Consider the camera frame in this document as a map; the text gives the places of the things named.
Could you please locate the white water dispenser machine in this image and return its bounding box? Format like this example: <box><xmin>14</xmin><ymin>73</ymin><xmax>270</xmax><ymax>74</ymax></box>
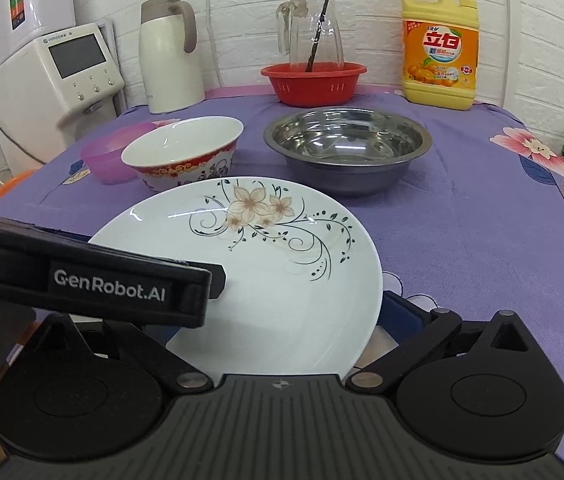
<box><xmin>0</xmin><ymin>23</ymin><xmax>125</xmax><ymax>176</ymax></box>

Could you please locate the yellow dish soap bottle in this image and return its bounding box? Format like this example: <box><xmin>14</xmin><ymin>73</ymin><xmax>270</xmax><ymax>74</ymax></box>
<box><xmin>401</xmin><ymin>0</ymin><xmax>480</xmax><ymax>110</ymax></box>

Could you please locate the red plastic basket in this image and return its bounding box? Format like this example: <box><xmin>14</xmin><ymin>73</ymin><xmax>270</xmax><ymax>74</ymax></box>
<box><xmin>260</xmin><ymin>62</ymin><xmax>367</xmax><ymax>107</ymax></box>

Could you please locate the clear glass pitcher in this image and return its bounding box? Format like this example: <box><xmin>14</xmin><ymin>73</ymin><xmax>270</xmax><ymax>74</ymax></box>
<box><xmin>276</xmin><ymin>0</ymin><xmax>344</xmax><ymax>72</ymax></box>

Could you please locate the orange plastic stool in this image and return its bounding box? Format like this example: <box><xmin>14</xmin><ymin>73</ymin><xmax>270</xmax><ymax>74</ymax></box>
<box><xmin>0</xmin><ymin>170</ymin><xmax>35</xmax><ymax>200</ymax></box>

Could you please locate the black straw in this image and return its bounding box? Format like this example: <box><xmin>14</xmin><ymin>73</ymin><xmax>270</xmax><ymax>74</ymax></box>
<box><xmin>305</xmin><ymin>0</ymin><xmax>330</xmax><ymax>73</ymax></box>

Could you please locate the purple plastic bowl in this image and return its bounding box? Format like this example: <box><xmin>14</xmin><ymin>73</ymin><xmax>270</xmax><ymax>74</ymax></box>
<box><xmin>80</xmin><ymin>119</ymin><xmax>177</xmax><ymax>184</ymax></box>

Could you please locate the white bowl red pattern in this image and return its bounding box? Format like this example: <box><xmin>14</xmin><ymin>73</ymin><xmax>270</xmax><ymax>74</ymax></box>
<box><xmin>120</xmin><ymin>116</ymin><xmax>244</xmax><ymax>193</ymax></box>

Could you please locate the white thermos jug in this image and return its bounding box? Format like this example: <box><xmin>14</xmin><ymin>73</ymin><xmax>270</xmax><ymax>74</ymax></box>
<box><xmin>139</xmin><ymin>0</ymin><xmax>205</xmax><ymax>114</ymax></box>

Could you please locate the stainless steel bowl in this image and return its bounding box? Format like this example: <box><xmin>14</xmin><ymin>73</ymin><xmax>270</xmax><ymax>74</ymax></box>
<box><xmin>264</xmin><ymin>106</ymin><xmax>433</xmax><ymax>196</ymax></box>

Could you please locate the white floral ceramic plate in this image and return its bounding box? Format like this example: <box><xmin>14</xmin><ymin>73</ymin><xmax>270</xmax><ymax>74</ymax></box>
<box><xmin>93</xmin><ymin>177</ymin><xmax>383</xmax><ymax>379</ymax></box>

